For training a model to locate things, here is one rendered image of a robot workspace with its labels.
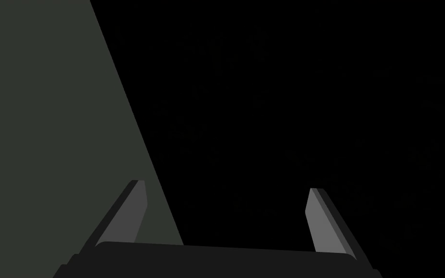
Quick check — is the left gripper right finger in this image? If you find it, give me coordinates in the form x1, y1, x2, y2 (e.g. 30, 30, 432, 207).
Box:
305, 187, 367, 261

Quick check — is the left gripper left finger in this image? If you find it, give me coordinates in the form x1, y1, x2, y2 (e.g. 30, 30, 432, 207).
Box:
78, 179, 148, 256

